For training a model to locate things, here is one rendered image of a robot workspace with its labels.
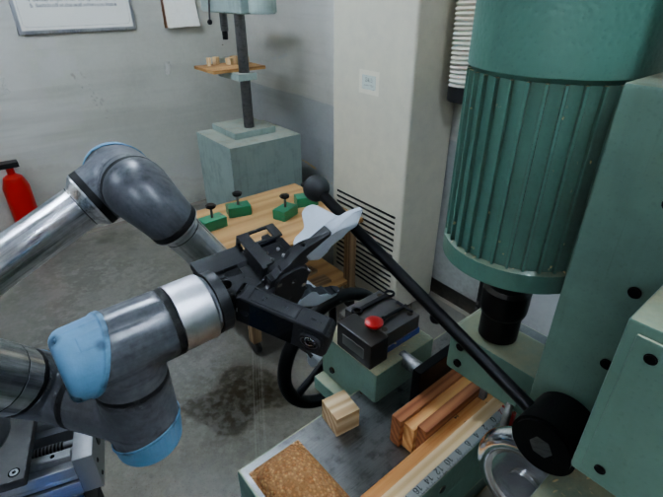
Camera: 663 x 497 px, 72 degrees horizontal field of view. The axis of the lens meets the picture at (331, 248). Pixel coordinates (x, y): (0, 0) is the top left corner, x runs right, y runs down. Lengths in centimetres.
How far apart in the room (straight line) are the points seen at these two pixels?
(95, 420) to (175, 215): 41
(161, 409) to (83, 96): 295
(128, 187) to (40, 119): 252
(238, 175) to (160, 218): 189
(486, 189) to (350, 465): 42
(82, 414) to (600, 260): 54
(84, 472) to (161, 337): 55
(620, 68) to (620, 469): 31
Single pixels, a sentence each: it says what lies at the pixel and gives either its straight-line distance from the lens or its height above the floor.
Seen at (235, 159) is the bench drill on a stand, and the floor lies 64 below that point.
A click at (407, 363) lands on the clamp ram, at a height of 96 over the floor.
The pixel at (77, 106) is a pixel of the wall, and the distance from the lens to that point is 337.
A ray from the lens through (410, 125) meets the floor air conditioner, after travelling 201.
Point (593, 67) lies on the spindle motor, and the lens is 46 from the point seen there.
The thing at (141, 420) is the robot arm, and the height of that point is 110.
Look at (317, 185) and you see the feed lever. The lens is 59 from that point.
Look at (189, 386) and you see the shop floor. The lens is 213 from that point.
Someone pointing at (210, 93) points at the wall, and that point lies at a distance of 362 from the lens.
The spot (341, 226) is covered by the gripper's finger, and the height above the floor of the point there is 124.
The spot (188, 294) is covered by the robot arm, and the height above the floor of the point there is 121.
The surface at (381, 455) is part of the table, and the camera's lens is 72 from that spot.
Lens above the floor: 148
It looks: 30 degrees down
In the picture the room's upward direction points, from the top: straight up
